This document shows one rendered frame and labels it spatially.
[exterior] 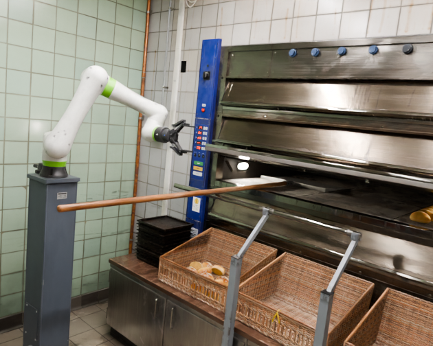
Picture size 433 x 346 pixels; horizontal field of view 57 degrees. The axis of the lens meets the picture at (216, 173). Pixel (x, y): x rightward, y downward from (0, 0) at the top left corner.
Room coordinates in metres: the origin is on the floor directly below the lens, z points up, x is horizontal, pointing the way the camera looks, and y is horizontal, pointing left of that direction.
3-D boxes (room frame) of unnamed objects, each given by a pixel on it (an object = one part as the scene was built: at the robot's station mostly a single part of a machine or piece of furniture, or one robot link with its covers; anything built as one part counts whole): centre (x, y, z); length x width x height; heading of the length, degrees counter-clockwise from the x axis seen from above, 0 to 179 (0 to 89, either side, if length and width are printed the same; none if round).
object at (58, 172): (2.22, 0.95, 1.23); 0.26 x 0.15 x 0.06; 53
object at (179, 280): (2.36, -0.06, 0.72); 0.56 x 0.49 x 0.28; 50
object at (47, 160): (2.17, 0.90, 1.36); 0.16 x 0.13 x 0.19; 26
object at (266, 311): (1.97, -0.51, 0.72); 0.56 x 0.49 x 0.28; 48
